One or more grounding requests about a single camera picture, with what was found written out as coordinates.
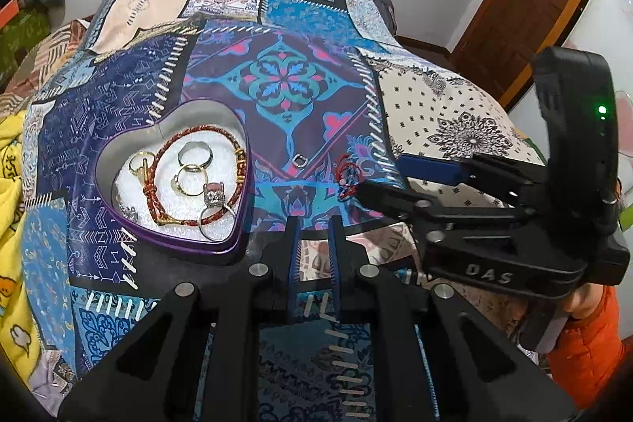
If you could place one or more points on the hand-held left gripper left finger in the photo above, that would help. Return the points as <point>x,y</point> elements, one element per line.
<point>292,254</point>

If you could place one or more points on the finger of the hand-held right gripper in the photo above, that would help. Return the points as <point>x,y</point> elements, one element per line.
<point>430,167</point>
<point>390,199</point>

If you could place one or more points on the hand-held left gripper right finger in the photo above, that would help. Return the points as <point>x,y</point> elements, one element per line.
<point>336,254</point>

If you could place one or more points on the purple heart-shaped tin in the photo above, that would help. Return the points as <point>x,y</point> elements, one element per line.
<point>109,150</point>

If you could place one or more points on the orange-sleeved right forearm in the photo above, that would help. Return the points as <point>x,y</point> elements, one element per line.
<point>593,353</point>

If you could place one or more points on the person's right hand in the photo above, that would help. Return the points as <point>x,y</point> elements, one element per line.
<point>578,303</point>

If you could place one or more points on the dark bag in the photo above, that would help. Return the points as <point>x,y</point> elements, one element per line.
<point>388,14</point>

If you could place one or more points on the patchwork printed blanket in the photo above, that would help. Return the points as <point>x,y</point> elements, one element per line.
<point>277,71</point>

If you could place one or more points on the yellow blanket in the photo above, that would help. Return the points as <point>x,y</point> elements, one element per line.
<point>15,293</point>

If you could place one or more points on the brown striped blanket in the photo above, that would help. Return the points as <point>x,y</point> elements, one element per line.
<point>54,51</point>

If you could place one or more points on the orange box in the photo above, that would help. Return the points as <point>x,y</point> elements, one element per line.
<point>9,14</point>

